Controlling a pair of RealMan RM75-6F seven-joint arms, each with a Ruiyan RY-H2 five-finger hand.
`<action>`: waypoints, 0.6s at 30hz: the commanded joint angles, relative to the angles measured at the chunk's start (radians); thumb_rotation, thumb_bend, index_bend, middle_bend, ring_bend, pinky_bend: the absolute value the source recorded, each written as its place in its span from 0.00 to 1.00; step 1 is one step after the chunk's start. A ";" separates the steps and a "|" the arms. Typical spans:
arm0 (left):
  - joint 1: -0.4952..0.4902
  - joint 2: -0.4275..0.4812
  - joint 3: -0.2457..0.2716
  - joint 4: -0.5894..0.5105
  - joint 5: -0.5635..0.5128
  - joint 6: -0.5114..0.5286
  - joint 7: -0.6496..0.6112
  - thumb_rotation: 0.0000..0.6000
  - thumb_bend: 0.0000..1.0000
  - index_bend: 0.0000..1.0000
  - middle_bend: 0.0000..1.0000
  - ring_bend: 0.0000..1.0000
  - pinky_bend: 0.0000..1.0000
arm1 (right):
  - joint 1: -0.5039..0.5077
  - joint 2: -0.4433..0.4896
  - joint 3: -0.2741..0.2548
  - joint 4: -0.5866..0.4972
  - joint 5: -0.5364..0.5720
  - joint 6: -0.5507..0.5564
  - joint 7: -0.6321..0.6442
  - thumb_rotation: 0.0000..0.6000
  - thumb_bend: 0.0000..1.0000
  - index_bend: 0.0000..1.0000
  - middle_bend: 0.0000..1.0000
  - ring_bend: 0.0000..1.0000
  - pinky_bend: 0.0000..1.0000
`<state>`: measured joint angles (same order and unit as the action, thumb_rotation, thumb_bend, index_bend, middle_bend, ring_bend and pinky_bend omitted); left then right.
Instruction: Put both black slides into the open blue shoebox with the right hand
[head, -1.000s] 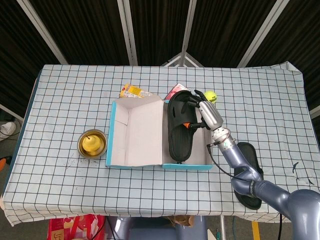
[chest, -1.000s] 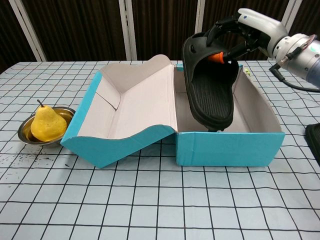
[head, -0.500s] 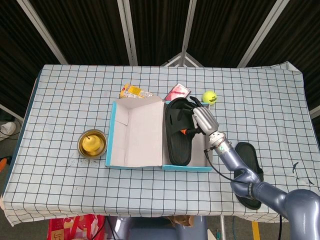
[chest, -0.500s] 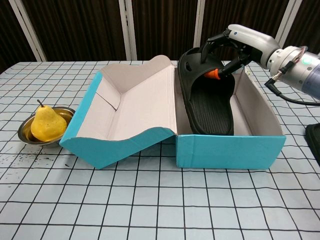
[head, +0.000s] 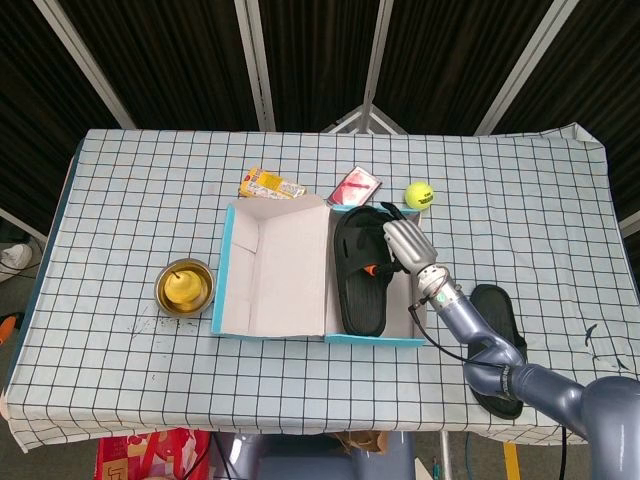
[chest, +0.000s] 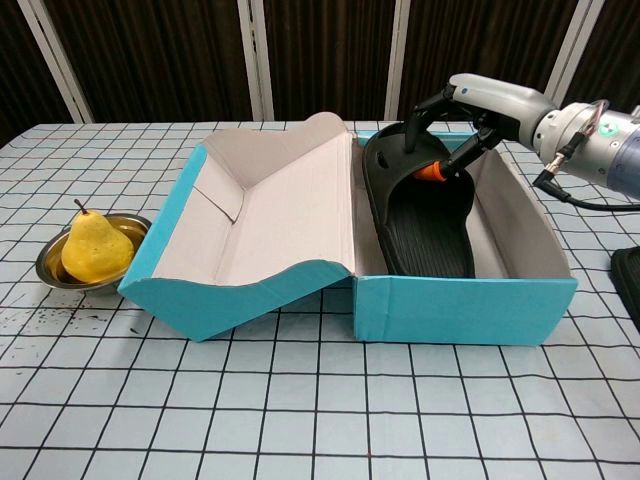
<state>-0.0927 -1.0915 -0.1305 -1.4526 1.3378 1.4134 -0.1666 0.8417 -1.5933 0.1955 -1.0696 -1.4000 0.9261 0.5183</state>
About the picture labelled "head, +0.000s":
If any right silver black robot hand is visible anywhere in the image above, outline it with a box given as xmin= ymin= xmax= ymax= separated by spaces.
xmin=367 ymin=202 xmax=441 ymax=277

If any black rubber slipper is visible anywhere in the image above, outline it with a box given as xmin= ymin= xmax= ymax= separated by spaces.
xmin=332 ymin=205 xmax=407 ymax=336
xmin=469 ymin=283 xmax=529 ymax=420

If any light blue shoe box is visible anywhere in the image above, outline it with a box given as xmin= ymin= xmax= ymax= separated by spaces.
xmin=210 ymin=194 xmax=428 ymax=347

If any red and white packet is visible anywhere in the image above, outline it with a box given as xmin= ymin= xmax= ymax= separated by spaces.
xmin=327 ymin=165 xmax=384 ymax=206

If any white black checkered tablecloth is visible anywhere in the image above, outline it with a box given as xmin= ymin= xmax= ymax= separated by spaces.
xmin=0 ymin=127 xmax=640 ymax=454

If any red printed snack bag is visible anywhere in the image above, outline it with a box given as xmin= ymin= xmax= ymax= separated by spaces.
xmin=95 ymin=427 xmax=214 ymax=480

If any yellow-green tennis ball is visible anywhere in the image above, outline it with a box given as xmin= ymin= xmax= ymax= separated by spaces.
xmin=403 ymin=180 xmax=435 ymax=212

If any yellow snack packet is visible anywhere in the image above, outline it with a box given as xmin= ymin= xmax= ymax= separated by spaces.
xmin=236 ymin=166 xmax=307 ymax=200

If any brown paper bag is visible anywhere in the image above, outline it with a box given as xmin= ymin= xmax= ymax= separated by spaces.
xmin=332 ymin=428 xmax=389 ymax=456

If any metal table leg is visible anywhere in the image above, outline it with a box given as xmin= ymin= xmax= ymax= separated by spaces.
xmin=438 ymin=432 xmax=452 ymax=480

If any yellow pear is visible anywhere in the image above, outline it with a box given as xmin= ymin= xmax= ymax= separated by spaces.
xmin=164 ymin=269 xmax=204 ymax=304

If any steel bowl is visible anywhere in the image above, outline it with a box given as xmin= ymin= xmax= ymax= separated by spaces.
xmin=154 ymin=257 xmax=216 ymax=317

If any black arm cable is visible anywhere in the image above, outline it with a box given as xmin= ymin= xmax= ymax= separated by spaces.
xmin=408 ymin=298 xmax=504 ymax=374

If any white triangular frame foot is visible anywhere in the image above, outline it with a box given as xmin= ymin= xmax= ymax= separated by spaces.
xmin=319 ymin=104 xmax=409 ymax=135

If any orange handled tool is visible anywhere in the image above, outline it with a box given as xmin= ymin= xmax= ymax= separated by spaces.
xmin=0 ymin=313 xmax=22 ymax=347

